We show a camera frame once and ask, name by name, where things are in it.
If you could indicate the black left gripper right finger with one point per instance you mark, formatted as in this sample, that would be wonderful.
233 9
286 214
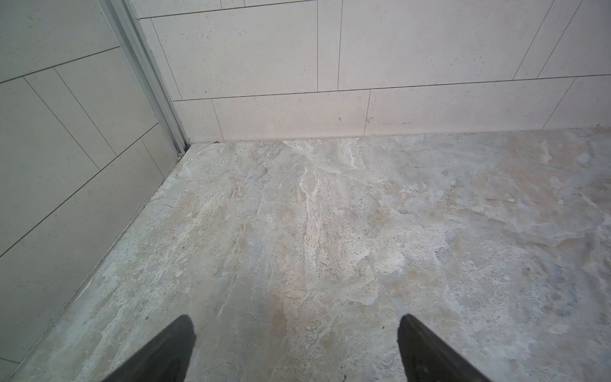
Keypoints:
426 357

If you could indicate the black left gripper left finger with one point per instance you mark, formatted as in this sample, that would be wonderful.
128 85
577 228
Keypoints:
166 357

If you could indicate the aluminium corner frame post left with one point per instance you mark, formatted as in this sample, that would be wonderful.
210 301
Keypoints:
129 33

